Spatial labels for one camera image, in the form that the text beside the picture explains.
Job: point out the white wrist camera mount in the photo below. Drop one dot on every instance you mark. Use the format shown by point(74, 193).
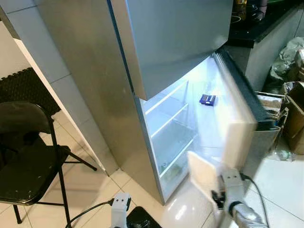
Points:
point(121, 204)
point(232, 183)

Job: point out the grey green plastic bag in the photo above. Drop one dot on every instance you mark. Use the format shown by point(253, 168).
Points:
point(289, 59)

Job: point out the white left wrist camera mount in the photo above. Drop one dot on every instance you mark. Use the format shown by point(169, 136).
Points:
point(121, 204)

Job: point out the clear fridge crisper drawer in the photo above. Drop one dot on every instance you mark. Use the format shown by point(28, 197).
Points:
point(178, 159)

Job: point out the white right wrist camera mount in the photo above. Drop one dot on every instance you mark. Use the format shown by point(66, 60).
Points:
point(232, 183)

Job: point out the black floor mat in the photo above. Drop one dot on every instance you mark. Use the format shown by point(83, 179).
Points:
point(145, 219)

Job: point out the large brown cardboard box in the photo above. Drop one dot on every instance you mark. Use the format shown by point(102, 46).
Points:
point(295, 123)

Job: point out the white lidded storage container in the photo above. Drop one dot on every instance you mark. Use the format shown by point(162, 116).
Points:
point(204, 175)

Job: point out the black folding chair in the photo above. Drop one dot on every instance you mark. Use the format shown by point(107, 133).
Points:
point(28, 161)

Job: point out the black-topped kitchen counter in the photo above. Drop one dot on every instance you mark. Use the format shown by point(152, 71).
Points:
point(266, 31)

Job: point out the glass fridge shelf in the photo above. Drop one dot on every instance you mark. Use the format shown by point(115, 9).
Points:
point(166, 97)
point(168, 121)

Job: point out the small dark blue packet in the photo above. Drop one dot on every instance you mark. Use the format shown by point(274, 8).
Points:
point(208, 99)

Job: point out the grey fridge freezer door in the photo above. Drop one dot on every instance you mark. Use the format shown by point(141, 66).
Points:
point(175, 38)

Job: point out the silver two-door fridge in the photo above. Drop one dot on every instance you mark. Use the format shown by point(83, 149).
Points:
point(95, 85)

